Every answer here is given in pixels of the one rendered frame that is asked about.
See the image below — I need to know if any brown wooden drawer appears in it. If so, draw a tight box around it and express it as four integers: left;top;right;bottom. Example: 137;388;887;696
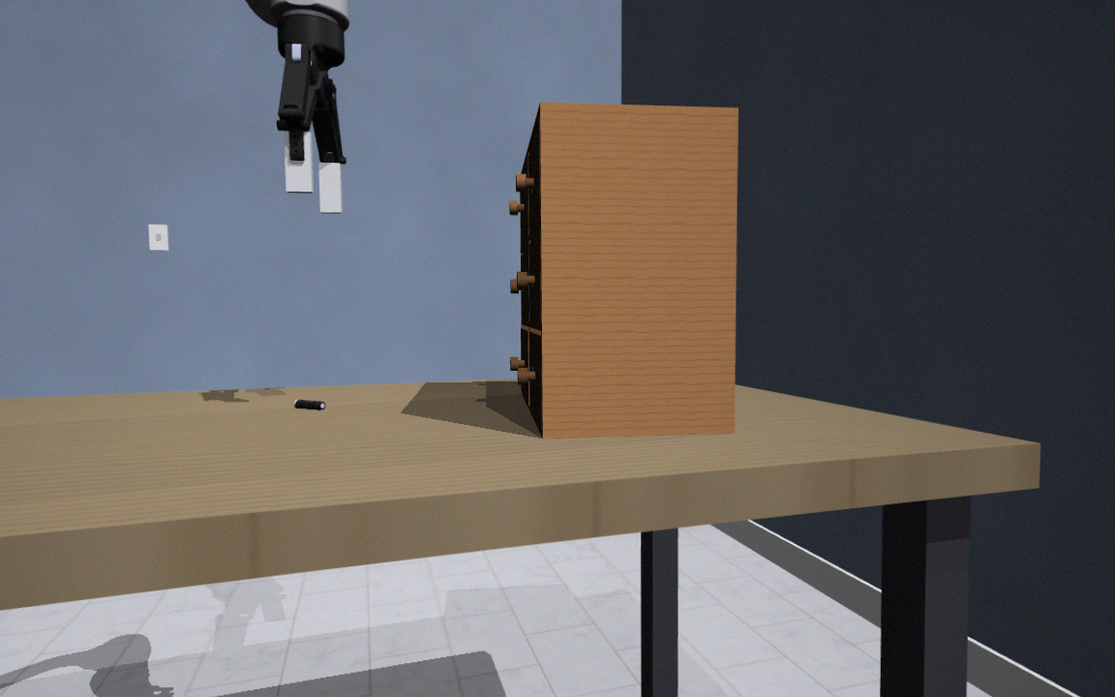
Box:
510;190;529;249
516;117;540;233
510;328;529;404
510;246;529;321
517;229;541;325
518;331;542;430

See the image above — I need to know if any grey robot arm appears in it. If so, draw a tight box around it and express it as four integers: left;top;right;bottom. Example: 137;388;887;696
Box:
245;0;349;31

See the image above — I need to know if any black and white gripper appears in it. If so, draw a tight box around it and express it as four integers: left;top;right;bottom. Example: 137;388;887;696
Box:
277;14;347;214

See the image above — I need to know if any brown wooden chest of drawers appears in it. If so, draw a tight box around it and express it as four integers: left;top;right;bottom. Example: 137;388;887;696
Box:
521;101;738;439

